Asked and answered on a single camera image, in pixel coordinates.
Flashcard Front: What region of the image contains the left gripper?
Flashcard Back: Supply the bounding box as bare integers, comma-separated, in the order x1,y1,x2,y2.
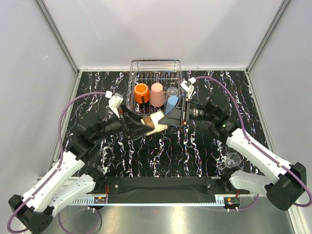
92,103,153,141

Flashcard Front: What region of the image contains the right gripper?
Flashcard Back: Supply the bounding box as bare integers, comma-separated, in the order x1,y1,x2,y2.
158,96,216,126

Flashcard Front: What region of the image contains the metal cup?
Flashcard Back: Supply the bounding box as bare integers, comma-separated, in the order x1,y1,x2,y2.
141,110,168,136

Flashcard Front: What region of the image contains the blue plastic cup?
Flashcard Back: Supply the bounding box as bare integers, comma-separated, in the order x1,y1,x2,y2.
165,96,178,114

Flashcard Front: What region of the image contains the clear faceted glass tumbler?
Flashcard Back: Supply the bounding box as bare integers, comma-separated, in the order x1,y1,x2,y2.
167,87,179,97

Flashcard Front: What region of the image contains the pink plastic cup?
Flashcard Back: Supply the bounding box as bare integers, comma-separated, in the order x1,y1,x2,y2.
150,83,165,107

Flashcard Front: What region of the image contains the orange cup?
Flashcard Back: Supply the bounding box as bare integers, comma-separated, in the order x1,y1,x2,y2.
134,83,150,104

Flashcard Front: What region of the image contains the small clear plastic cup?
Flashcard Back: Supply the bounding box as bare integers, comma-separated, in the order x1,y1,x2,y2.
225,153,242,168

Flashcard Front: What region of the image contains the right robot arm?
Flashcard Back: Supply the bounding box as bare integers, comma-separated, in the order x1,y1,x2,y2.
159,96,311,211

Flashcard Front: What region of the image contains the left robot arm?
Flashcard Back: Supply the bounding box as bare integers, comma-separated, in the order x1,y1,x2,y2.
8,105,156,234

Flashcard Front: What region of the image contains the black base bar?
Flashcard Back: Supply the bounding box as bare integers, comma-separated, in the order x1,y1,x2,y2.
102,177,237,205

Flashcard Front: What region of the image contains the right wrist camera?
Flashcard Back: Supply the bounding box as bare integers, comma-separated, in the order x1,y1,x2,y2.
180,77,196,99

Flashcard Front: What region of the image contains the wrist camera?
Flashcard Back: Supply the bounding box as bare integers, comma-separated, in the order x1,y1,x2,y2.
180,77,196,99
105,91,123,117

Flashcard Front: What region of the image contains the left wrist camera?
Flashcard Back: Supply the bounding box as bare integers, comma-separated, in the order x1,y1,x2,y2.
105,91,123,117

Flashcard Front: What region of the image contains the wire dish rack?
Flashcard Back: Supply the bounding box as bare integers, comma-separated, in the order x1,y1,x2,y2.
127,59,183,116

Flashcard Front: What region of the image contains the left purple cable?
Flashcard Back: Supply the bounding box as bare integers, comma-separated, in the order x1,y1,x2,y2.
7,90,109,232

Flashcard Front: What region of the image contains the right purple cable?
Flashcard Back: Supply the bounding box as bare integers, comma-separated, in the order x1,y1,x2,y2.
194,76,312,207

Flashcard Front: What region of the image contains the floor purple cable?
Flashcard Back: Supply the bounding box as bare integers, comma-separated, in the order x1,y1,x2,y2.
58,207,102,234

